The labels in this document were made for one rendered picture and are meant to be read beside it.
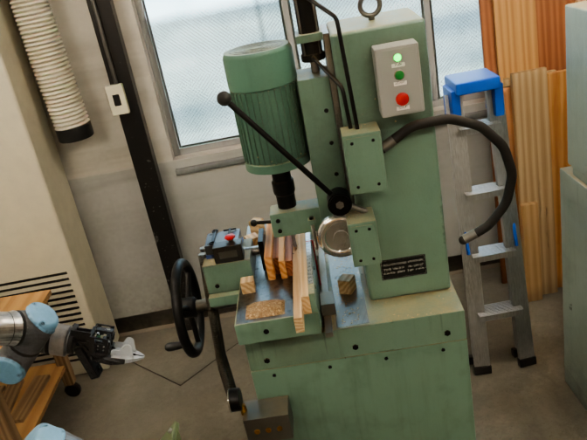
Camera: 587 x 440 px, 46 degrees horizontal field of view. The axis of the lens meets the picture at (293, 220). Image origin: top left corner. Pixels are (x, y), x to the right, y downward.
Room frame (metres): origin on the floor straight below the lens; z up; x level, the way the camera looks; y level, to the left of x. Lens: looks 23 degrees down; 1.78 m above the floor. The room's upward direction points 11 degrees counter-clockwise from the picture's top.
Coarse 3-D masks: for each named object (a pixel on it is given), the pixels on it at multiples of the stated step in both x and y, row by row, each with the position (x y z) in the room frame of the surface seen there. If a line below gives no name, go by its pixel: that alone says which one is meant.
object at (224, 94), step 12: (228, 96) 1.58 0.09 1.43; (252, 120) 1.59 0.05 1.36; (264, 132) 1.58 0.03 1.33; (276, 144) 1.58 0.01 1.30; (288, 156) 1.58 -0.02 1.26; (300, 168) 1.58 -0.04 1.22; (312, 180) 1.58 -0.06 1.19; (336, 192) 1.56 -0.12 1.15; (348, 192) 1.59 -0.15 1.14; (336, 204) 1.55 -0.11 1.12; (348, 204) 1.55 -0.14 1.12
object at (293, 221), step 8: (304, 200) 1.75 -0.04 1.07; (312, 200) 1.74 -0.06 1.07; (272, 208) 1.74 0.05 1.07; (296, 208) 1.71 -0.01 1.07; (304, 208) 1.70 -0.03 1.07; (312, 208) 1.69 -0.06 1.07; (272, 216) 1.70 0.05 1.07; (280, 216) 1.69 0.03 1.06; (288, 216) 1.69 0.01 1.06; (296, 216) 1.69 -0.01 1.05; (304, 216) 1.69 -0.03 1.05; (320, 216) 1.69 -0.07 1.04; (272, 224) 1.70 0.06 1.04; (280, 224) 1.69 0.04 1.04; (288, 224) 1.69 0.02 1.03; (296, 224) 1.69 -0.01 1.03; (304, 224) 1.69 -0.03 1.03; (280, 232) 1.69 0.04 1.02; (288, 232) 1.69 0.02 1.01; (296, 232) 1.69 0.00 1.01; (304, 232) 1.69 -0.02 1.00
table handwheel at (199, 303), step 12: (180, 264) 1.75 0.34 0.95; (180, 276) 1.71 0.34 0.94; (192, 276) 1.86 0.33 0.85; (180, 288) 1.67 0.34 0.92; (192, 288) 1.87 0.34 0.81; (180, 300) 1.64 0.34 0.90; (192, 300) 1.74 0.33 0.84; (204, 300) 1.74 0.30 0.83; (180, 312) 1.62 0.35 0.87; (192, 312) 1.72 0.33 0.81; (180, 324) 1.61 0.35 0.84; (192, 324) 1.74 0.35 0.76; (180, 336) 1.61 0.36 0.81; (192, 348) 1.63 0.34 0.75
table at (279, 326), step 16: (256, 256) 1.81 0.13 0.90; (256, 272) 1.71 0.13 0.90; (240, 288) 1.64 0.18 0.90; (256, 288) 1.62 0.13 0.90; (272, 288) 1.60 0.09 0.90; (288, 288) 1.58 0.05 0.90; (224, 304) 1.67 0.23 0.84; (240, 304) 1.55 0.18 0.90; (288, 304) 1.50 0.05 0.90; (240, 320) 1.47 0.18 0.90; (256, 320) 1.46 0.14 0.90; (272, 320) 1.45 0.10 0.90; (288, 320) 1.44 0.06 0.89; (304, 320) 1.44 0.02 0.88; (320, 320) 1.45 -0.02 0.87; (240, 336) 1.45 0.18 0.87; (256, 336) 1.45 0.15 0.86; (272, 336) 1.45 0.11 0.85; (288, 336) 1.44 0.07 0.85
